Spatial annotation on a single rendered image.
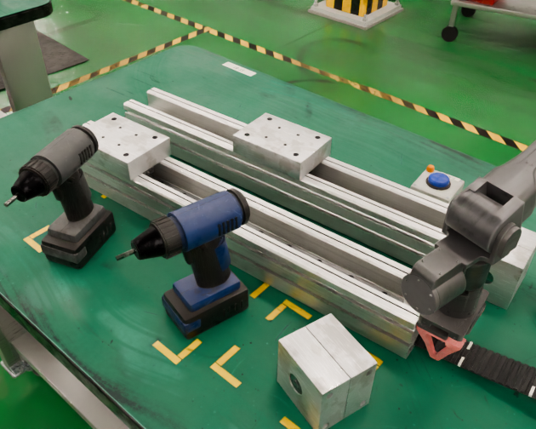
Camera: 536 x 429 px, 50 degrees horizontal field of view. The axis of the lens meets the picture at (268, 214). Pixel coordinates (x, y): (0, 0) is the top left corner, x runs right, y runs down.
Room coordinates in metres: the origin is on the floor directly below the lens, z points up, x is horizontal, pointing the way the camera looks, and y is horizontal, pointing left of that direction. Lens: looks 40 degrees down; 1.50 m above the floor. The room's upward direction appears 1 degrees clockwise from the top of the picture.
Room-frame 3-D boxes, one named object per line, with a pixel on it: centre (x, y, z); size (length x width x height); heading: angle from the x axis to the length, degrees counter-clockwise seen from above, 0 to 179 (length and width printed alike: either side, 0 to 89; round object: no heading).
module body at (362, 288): (0.80, 0.09, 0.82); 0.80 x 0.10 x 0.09; 54
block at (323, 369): (0.48, -0.09, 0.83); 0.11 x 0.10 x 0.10; 123
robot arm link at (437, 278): (0.53, -0.24, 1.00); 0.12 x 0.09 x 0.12; 127
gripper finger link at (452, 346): (0.54, -0.26, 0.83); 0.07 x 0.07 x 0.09; 54
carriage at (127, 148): (0.95, 0.29, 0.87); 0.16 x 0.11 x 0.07; 54
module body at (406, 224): (0.96, -0.03, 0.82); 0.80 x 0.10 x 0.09; 54
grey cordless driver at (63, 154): (0.75, 0.35, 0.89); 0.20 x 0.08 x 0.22; 159
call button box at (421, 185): (0.89, -0.32, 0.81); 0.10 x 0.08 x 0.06; 144
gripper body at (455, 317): (0.55, -0.27, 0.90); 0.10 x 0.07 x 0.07; 144
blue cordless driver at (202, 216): (0.60, 0.12, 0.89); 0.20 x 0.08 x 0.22; 126
